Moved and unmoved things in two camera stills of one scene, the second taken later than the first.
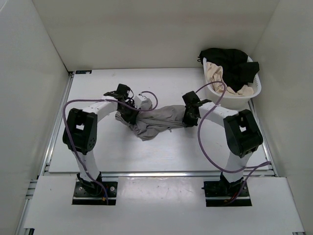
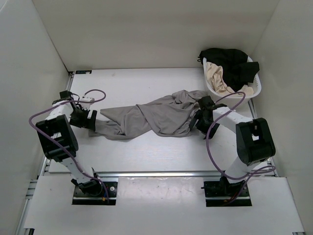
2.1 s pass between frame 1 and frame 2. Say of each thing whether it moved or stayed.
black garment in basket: stayed
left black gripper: moved
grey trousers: moved
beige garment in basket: stayed
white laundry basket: stayed
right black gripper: moved
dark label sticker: stayed
